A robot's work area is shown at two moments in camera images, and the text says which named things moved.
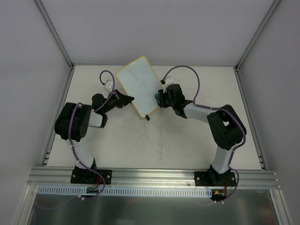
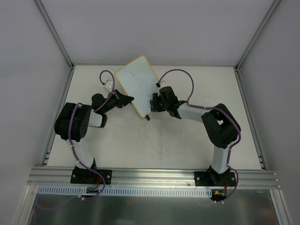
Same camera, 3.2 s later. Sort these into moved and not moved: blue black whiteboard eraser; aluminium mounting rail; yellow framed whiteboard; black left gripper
Moved: blue black whiteboard eraser
Not moved: black left gripper; aluminium mounting rail; yellow framed whiteboard
